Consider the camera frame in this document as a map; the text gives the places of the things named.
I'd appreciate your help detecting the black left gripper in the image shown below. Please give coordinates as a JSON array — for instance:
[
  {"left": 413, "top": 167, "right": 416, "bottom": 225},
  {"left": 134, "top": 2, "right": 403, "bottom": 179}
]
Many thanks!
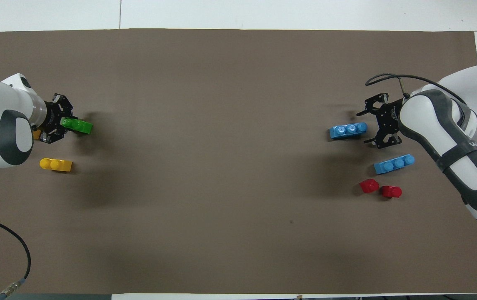
[{"left": 40, "top": 94, "right": 73, "bottom": 144}]

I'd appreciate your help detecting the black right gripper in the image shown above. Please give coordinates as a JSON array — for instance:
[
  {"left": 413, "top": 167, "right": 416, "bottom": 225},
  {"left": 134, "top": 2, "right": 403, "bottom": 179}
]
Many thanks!
[{"left": 356, "top": 93, "right": 403, "bottom": 150}]

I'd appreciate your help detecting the green two-stud toy brick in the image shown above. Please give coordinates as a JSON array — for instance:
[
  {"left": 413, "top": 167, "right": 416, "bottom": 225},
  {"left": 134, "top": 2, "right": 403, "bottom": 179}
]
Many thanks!
[{"left": 60, "top": 117, "right": 94, "bottom": 135}]

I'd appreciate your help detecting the blue three-stud toy brick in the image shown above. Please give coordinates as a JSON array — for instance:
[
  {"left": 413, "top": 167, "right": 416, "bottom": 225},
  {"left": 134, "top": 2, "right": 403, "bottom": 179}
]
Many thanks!
[
  {"left": 373, "top": 154, "right": 416, "bottom": 175},
  {"left": 329, "top": 122, "right": 368, "bottom": 140}
]

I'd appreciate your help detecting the brown table mat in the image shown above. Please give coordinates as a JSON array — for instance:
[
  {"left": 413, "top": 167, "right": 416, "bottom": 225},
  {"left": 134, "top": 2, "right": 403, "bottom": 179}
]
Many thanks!
[{"left": 0, "top": 28, "right": 477, "bottom": 295}]

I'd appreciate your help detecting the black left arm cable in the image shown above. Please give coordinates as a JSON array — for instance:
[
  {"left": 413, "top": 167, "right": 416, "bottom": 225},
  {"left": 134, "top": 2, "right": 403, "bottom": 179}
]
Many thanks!
[{"left": 0, "top": 211, "right": 32, "bottom": 300}]

